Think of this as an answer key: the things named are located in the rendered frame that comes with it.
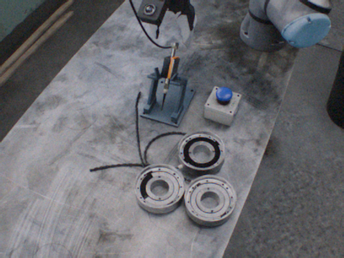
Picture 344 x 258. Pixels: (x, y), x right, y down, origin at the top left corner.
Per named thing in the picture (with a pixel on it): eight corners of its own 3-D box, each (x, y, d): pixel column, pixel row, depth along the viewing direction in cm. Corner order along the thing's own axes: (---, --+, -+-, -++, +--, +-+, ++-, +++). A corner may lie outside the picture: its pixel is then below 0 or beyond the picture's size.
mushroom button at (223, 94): (227, 113, 90) (229, 100, 86) (212, 109, 91) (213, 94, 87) (233, 102, 92) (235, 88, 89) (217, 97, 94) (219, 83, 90)
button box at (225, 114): (230, 127, 91) (233, 114, 87) (203, 117, 93) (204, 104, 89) (241, 104, 95) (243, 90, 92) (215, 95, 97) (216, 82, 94)
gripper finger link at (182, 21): (206, 34, 84) (196, -1, 78) (197, 50, 81) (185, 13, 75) (194, 34, 86) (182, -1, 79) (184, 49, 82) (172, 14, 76)
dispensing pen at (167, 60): (152, 110, 91) (166, 41, 85) (159, 107, 94) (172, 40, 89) (161, 113, 90) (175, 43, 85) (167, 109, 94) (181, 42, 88)
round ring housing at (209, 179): (244, 210, 78) (247, 201, 74) (204, 238, 74) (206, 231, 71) (213, 175, 83) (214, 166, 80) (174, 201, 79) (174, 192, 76)
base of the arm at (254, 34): (247, 15, 118) (250, -10, 110) (292, 29, 114) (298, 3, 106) (233, 42, 110) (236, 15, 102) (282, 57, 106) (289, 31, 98)
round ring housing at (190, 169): (206, 132, 90) (207, 122, 87) (233, 164, 85) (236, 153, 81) (169, 153, 87) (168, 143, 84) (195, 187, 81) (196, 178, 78)
